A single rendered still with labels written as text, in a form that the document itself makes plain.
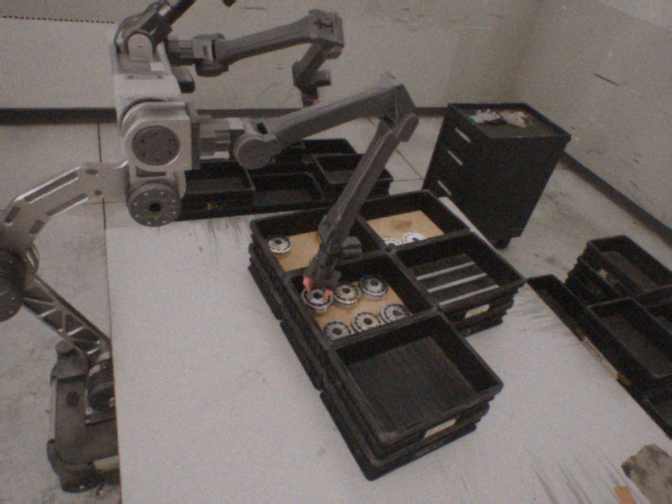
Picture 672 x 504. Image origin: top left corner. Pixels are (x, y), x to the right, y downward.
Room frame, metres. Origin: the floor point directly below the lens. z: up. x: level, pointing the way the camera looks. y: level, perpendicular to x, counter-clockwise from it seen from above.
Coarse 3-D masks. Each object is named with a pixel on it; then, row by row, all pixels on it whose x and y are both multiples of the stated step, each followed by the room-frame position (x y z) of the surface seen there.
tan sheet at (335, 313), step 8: (392, 296) 1.24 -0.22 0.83; (360, 304) 1.17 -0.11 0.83; (368, 304) 1.18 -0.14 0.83; (376, 304) 1.18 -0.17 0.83; (384, 304) 1.19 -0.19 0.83; (328, 312) 1.10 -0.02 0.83; (336, 312) 1.11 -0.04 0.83; (344, 312) 1.12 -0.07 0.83; (352, 312) 1.12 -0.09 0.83; (376, 312) 1.15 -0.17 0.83; (320, 320) 1.06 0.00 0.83; (328, 320) 1.07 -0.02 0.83; (344, 320) 1.08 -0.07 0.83
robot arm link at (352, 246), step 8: (336, 240) 1.08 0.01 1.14; (352, 240) 1.14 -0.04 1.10; (328, 248) 1.07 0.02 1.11; (336, 248) 1.08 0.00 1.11; (344, 248) 1.12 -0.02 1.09; (352, 248) 1.13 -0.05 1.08; (360, 248) 1.14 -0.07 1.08; (344, 256) 1.11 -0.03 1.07; (352, 256) 1.12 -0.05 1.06; (360, 256) 1.13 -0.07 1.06
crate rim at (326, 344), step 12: (384, 252) 1.34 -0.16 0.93; (336, 264) 1.23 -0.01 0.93; (396, 264) 1.29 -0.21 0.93; (288, 276) 1.12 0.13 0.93; (408, 276) 1.24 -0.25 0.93; (288, 288) 1.08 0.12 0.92; (420, 288) 1.19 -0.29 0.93; (300, 300) 1.03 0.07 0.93; (420, 312) 1.08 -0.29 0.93; (432, 312) 1.10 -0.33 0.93; (312, 324) 0.95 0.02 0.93; (384, 324) 1.00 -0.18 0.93; (324, 336) 0.91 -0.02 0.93; (348, 336) 0.93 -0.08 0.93; (324, 348) 0.89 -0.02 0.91
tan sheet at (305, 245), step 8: (312, 232) 1.50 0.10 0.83; (296, 240) 1.43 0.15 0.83; (304, 240) 1.44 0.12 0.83; (312, 240) 1.45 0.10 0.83; (296, 248) 1.39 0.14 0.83; (304, 248) 1.40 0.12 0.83; (312, 248) 1.41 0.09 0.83; (296, 256) 1.34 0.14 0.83; (304, 256) 1.35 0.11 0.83; (288, 264) 1.29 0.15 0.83; (296, 264) 1.30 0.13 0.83; (304, 264) 1.31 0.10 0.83
